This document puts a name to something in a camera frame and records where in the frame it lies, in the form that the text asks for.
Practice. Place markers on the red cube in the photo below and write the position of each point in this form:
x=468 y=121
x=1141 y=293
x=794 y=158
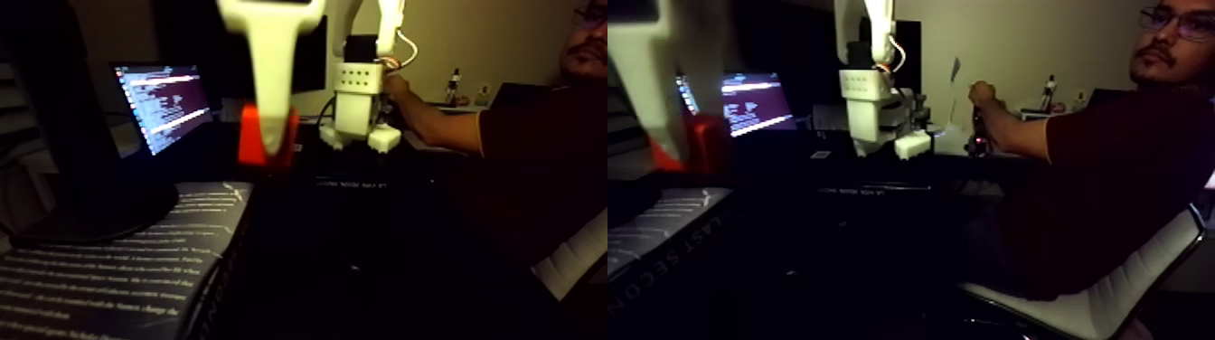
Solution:
x=246 y=142

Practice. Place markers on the dark leader arm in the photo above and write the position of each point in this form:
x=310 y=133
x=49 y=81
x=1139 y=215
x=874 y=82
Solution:
x=976 y=142

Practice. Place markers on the person's right hand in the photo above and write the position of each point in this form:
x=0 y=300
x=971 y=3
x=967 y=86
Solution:
x=983 y=95

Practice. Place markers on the black computer monitor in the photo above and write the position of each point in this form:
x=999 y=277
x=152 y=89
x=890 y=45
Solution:
x=190 y=38

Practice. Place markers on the laptop with lit screen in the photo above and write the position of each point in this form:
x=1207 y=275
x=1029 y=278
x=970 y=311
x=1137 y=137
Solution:
x=166 y=104

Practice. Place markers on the black box with white lettering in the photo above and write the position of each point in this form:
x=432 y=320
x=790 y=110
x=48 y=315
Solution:
x=332 y=182

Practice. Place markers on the black stand with round base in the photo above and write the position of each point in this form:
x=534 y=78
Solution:
x=85 y=190

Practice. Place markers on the black book with white text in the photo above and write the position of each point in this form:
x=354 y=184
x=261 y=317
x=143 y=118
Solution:
x=114 y=285

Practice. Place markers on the white side table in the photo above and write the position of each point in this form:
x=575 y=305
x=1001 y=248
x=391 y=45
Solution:
x=1044 y=114

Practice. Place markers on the small figurine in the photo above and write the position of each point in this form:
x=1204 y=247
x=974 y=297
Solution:
x=1049 y=93

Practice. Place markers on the white chair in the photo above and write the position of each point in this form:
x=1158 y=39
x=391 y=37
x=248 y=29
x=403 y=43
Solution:
x=1092 y=309

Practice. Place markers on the person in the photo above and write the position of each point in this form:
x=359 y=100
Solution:
x=1130 y=190

